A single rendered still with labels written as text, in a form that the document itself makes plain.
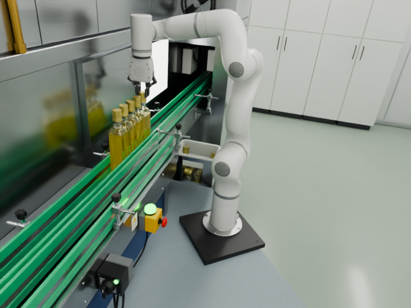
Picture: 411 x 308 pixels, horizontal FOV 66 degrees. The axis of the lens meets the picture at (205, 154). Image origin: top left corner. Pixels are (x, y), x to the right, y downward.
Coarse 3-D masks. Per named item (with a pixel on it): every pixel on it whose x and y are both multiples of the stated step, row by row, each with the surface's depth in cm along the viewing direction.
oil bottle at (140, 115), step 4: (140, 112) 137; (136, 116) 135; (140, 116) 136; (144, 116) 139; (140, 120) 136; (144, 120) 140; (140, 124) 137; (144, 124) 141; (140, 128) 138; (144, 128) 142; (140, 132) 138; (144, 132) 142; (140, 136) 139; (144, 136) 143; (140, 140) 140
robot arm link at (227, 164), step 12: (228, 144) 131; (216, 156) 125; (228, 156) 123; (240, 156) 127; (216, 168) 125; (228, 168) 123; (240, 168) 127; (216, 180) 134; (228, 180) 127; (216, 192) 139; (228, 192) 135
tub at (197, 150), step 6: (186, 144) 175; (192, 144) 174; (198, 144) 173; (204, 144) 172; (210, 144) 172; (180, 150) 170; (192, 150) 175; (198, 150) 174; (204, 150) 174; (210, 150) 173; (216, 150) 172; (192, 156) 159; (198, 156) 158; (204, 156) 173
